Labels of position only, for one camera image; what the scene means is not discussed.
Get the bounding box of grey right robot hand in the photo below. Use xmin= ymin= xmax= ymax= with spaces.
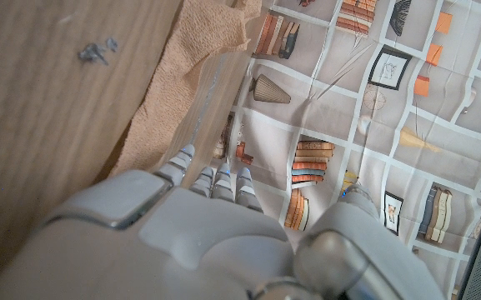
xmin=0 ymin=143 xmax=448 ymax=300

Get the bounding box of beige nylon stocking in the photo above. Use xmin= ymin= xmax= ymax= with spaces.
xmin=106 ymin=0 xmax=264 ymax=178

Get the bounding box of printed bookshelf backdrop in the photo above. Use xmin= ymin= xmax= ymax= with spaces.
xmin=210 ymin=0 xmax=481 ymax=300

